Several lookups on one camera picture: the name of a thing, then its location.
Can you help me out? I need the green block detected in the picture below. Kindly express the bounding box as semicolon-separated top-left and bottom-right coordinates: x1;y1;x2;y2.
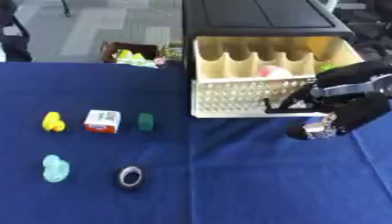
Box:
136;112;157;131

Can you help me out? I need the yellow rubber duck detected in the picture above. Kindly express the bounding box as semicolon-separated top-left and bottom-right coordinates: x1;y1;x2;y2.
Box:
41;111;67;133

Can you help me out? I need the pink and white ball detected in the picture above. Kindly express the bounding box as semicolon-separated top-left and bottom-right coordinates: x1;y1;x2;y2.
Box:
257;65;296;81

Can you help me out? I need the brown cardboard box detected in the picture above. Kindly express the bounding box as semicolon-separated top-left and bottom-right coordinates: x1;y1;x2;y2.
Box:
99;41;165;68

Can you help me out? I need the black cabinet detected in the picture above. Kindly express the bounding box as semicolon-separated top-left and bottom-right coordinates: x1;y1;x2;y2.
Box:
180;0;357;81

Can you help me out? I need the green toy in drawer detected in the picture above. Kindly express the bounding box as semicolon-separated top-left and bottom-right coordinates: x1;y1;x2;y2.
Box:
317;63;340;74

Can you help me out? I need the black tape roll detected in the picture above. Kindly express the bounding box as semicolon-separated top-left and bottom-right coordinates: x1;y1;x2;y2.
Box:
113;165;147;191

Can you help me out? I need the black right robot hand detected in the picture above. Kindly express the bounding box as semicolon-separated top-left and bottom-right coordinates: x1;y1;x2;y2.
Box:
284;60;392;141

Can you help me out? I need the black drawer handle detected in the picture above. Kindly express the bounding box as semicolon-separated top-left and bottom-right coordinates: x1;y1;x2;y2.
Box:
262;83;328;115

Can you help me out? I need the pale compartment drawer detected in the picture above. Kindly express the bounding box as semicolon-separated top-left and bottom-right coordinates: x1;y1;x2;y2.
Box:
190;35;367;119

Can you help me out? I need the white and orange small box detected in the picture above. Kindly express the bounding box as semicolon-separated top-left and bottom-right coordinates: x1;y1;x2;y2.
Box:
82;109;123;134

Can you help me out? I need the black chair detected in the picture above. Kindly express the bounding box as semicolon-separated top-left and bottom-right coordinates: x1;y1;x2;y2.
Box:
0;0;34;63

